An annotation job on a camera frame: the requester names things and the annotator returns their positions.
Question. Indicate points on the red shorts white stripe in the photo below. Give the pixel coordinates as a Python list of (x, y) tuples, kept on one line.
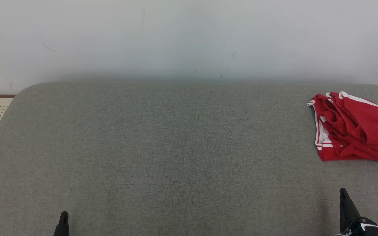
[(366, 121)]

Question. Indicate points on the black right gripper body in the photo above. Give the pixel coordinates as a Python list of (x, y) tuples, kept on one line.
[(372, 231)]

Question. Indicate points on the red basketball jersey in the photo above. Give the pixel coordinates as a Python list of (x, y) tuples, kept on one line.
[(326, 154)]

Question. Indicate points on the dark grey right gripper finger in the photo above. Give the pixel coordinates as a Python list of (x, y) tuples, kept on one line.
[(347, 213)]

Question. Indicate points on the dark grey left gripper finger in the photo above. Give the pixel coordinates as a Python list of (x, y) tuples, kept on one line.
[(61, 226)]

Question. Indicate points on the grey fabric sofa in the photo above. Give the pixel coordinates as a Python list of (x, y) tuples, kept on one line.
[(176, 157)]

